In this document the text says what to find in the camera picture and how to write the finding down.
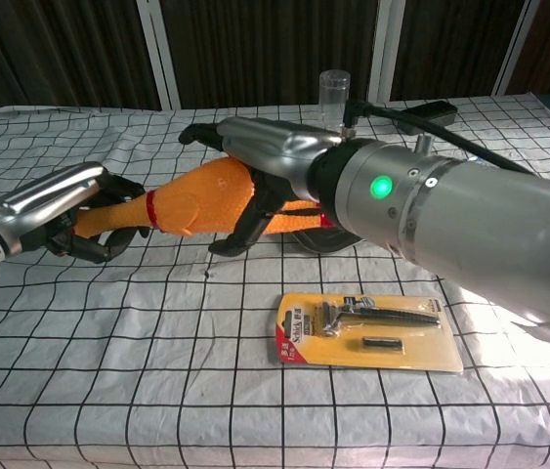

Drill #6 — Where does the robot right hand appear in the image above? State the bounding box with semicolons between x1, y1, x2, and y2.
178;115;344;258

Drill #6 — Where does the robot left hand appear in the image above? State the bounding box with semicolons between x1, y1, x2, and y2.
0;161;148;265

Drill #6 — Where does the orange rubber chicken toy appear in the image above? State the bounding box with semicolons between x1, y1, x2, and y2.
71;156;339;240

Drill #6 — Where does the stainless steel tray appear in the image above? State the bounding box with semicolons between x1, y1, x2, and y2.
293;228;368;255

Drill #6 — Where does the clear plastic cup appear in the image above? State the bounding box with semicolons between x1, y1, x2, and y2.
318;69;353;134

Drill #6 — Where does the black rectangular box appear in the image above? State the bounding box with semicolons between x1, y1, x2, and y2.
399;99;457;136

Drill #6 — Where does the white checked tablecloth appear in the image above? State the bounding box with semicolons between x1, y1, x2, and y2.
0;92;550;469

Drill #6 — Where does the yellow razor blister pack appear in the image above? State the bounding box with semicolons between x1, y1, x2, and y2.
274;291;466;375

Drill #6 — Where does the white frame post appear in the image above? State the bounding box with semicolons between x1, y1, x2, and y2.
367;0;406;103
492;0;542;97
136;0;182;109

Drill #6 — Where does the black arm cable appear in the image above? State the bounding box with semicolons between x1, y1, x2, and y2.
344;99;534;176

